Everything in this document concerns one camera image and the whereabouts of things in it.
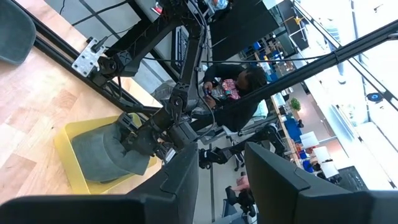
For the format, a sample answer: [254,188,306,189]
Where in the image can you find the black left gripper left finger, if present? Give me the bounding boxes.
[0,141,200,224]

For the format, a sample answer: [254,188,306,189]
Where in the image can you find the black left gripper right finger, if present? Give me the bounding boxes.
[244,141,398,224]

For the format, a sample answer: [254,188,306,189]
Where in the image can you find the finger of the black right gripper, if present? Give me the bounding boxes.
[121,133,150,156]
[116,111,142,133]

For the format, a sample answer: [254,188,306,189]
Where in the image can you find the yellow plastic bin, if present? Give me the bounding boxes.
[53,113,159,195]

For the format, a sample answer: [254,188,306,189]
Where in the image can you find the silver mounting plate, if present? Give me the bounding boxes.
[71,37,109,78]

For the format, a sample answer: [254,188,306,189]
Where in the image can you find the person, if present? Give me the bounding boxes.
[198,63,280,170]

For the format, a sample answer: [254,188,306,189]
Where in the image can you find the black keyboard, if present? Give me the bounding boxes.
[170,26,191,75]

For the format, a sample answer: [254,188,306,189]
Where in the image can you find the green potted plant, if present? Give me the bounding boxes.
[290,97,302,112]

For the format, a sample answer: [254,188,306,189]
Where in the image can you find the black desk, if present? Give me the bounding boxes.
[207,0,280,62]

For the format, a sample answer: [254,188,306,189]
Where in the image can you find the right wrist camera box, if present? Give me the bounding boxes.
[167,123,200,150]

